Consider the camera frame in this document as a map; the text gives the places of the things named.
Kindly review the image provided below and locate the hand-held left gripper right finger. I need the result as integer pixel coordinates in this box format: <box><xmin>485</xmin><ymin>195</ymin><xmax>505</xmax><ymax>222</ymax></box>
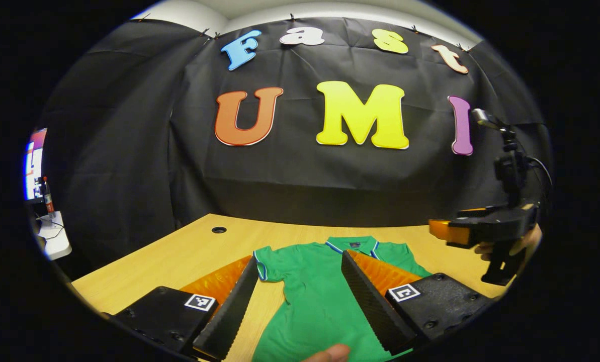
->
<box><xmin>341</xmin><ymin>250</ymin><xmax>494</xmax><ymax>356</ymax></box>

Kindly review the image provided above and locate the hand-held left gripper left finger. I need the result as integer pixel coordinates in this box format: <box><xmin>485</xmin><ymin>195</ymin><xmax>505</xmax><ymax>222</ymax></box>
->
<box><xmin>104</xmin><ymin>255</ymin><xmax>259</xmax><ymax>360</ymax></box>

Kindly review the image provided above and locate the green T-shirt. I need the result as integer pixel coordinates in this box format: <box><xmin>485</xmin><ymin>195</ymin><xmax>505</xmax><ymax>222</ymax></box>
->
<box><xmin>252</xmin><ymin>235</ymin><xmax>434</xmax><ymax>362</ymax></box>

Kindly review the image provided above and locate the white side table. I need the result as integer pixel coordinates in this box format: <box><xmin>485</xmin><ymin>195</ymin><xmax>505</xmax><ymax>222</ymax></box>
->
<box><xmin>36</xmin><ymin>211</ymin><xmax>72</xmax><ymax>261</ymax></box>

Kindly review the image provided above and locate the red bottle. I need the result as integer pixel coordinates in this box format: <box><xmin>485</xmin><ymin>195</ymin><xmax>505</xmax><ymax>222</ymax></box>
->
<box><xmin>42</xmin><ymin>176</ymin><xmax>55</xmax><ymax>214</ymax></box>

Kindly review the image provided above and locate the computer monitor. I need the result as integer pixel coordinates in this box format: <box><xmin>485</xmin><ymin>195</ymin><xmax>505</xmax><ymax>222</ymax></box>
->
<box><xmin>24</xmin><ymin>128</ymin><xmax>48</xmax><ymax>202</ymax></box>

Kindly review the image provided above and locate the black camera cable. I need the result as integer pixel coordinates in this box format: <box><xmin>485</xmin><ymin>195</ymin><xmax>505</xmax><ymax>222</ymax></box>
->
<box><xmin>529</xmin><ymin>157</ymin><xmax>553</xmax><ymax>188</ymax></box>

